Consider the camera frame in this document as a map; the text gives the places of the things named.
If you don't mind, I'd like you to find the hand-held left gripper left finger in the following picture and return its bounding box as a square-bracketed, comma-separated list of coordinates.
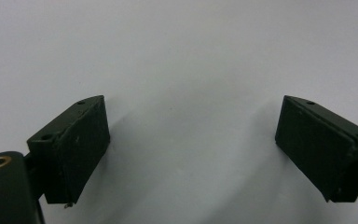
[26, 94, 111, 209]

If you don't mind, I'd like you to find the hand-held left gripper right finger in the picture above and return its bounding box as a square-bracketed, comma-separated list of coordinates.
[274, 94, 358, 203]

